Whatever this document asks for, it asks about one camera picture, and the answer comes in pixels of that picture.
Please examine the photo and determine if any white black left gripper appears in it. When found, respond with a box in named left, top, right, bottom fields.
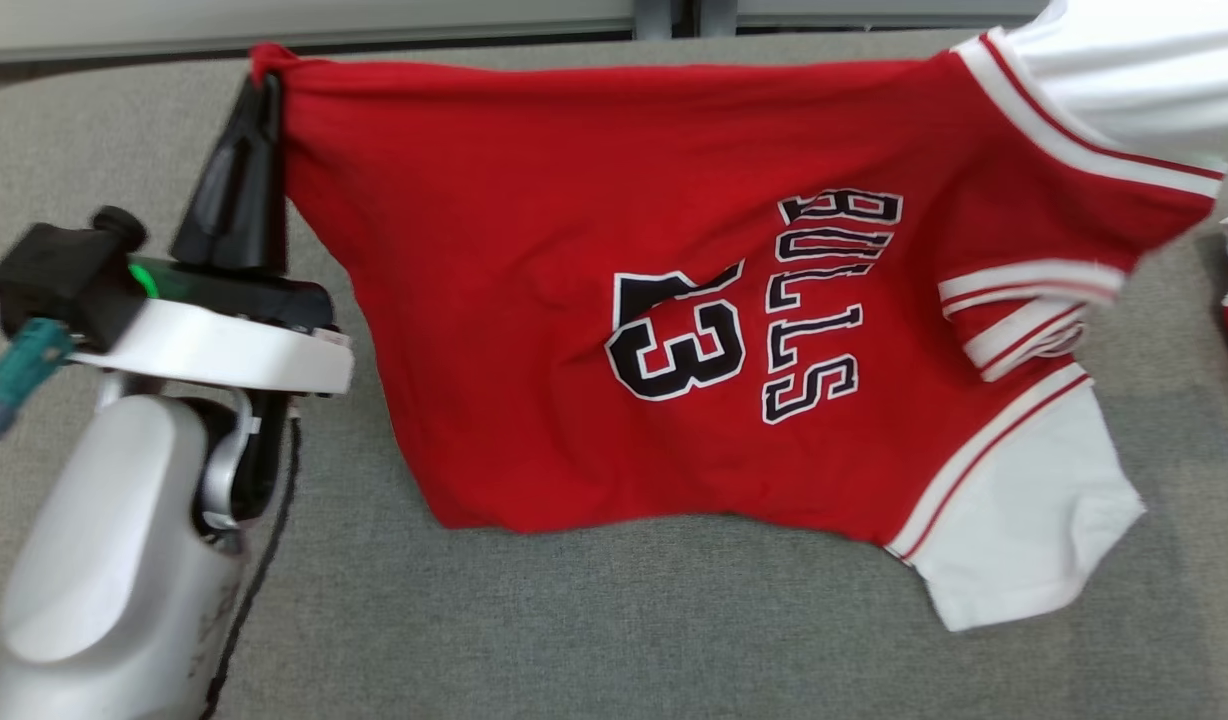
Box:
left=69, top=72, right=355, bottom=396

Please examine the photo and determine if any red white Bulls jersey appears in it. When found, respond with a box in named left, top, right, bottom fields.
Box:
left=249, top=0, right=1228, bottom=633

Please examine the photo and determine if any left cable with teal plug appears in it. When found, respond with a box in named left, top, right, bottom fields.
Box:
left=0, top=318, right=75, bottom=441

